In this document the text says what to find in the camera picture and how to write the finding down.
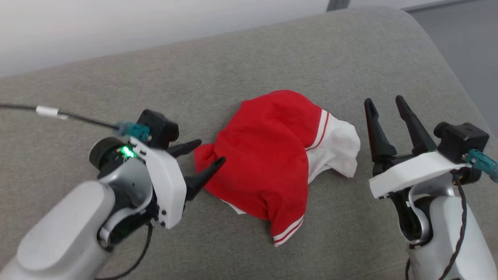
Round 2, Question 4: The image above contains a grey fabric sofa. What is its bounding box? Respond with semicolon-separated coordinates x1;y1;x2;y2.
0;6;498;280

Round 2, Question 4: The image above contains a teal left camera connector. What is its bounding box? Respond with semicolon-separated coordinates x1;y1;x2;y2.
116;121;152;142

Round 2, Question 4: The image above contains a red and white jersey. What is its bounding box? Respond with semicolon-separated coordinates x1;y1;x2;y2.
194;89;361;247

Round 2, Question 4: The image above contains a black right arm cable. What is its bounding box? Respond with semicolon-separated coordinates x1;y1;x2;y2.
405;169;467;280

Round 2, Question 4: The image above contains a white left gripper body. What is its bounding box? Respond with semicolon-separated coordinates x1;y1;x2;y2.
130;136;187;229

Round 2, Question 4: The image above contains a teal camera connector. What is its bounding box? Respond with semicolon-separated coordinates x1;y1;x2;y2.
463;149;498;182
116;121;152;142

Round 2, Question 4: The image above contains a teal right camera connector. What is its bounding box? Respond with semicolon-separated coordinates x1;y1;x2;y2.
463;149;498;182

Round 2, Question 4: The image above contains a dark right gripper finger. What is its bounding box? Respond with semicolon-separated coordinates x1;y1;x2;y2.
396;95;438;155
364;98;397;164

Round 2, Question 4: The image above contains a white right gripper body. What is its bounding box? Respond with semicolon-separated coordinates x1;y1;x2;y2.
369;151;471;199

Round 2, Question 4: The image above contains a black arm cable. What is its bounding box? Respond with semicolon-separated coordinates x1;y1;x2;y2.
405;169;467;280
0;103;153;280

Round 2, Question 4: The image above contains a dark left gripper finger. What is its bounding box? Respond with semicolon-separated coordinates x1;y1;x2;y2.
185;157;226;201
168;139;202;158

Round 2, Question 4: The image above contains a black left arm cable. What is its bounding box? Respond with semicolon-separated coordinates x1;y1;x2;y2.
0;103;153;280

